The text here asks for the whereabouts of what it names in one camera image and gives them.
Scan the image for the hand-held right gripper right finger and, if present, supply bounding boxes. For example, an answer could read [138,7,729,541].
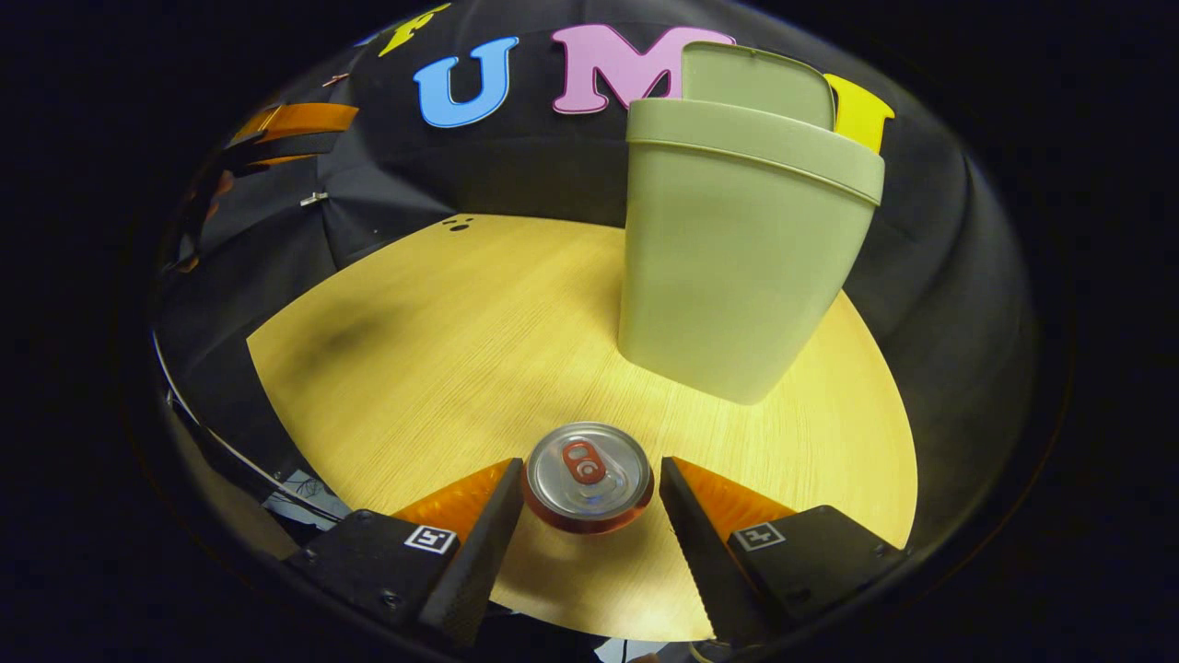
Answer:
[659,456,911,647]

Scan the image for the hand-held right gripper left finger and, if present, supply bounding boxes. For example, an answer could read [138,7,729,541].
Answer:
[284,458,525,648]

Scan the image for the red pop can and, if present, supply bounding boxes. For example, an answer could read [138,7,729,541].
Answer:
[521,421,656,535]

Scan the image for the green desktop garbage bin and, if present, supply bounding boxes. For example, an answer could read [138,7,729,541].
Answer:
[617,41,886,406]

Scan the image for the wooden desktop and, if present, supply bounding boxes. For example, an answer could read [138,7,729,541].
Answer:
[247,214,919,643]

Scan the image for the black backdrop cloth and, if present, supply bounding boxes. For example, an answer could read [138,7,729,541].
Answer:
[152,0,1042,553]

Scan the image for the tangled cables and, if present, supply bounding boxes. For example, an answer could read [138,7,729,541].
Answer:
[263,468,349,528]

